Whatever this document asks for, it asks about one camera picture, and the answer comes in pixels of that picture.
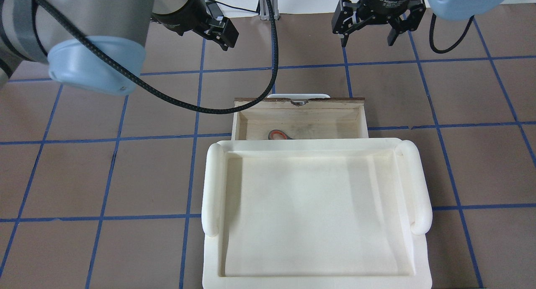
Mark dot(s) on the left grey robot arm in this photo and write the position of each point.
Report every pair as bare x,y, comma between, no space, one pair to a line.
99,45

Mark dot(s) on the cream plastic tray box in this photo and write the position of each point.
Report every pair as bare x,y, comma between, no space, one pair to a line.
315,214

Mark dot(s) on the aluminium frame post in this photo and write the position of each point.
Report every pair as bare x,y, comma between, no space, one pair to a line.
264,11

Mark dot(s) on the light wooden drawer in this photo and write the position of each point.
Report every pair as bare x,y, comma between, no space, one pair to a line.
328,118

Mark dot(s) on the brown paper table mat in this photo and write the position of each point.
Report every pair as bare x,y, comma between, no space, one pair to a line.
100,191

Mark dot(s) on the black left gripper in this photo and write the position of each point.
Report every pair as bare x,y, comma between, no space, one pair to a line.
181,10

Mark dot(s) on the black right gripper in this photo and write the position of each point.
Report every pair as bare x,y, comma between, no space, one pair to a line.
382,1

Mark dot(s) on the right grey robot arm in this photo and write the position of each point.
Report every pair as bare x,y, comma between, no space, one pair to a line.
453,10

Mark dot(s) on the grey orange scissors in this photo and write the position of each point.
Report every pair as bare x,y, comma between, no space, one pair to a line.
277,134

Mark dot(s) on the white drawer handle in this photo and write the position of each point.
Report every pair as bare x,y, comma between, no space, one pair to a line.
300,98

